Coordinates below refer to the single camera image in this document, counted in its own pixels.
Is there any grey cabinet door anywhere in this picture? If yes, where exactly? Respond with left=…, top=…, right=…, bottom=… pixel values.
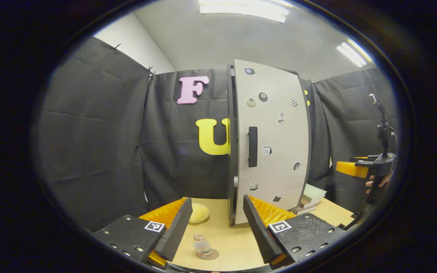
left=234, top=59, right=312, bottom=225

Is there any pale yellow round object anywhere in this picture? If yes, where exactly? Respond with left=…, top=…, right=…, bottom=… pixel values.
left=188, top=203, right=210, bottom=224

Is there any grey book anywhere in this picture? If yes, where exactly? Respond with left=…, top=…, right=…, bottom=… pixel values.
left=292, top=205, right=318, bottom=216

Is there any clear plastic bottle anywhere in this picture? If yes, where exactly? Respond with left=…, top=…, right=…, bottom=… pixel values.
left=193, top=234, right=212, bottom=258

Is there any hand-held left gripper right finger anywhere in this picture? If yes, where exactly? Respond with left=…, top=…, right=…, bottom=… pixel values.
left=243, top=195, right=349, bottom=270

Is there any black backdrop cloth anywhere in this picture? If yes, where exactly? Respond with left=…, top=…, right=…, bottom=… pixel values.
left=33, top=36, right=401, bottom=232

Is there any black door handle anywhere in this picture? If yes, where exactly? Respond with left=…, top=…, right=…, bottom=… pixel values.
left=248, top=126, right=258, bottom=168

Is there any pale green book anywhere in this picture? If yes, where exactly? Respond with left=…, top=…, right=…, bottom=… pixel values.
left=302, top=184, right=327, bottom=203

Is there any large ceiling light panel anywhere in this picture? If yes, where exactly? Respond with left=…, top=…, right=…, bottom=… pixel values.
left=199, top=0, right=290, bottom=23

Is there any narrow ceiling light panel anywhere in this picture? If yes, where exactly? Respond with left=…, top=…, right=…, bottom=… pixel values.
left=336, top=38, right=373, bottom=68

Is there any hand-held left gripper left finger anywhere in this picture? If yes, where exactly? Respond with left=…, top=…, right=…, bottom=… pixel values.
left=92, top=197, right=193, bottom=268

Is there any brown round coaster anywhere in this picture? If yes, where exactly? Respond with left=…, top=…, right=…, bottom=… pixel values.
left=196, top=248, right=220, bottom=261

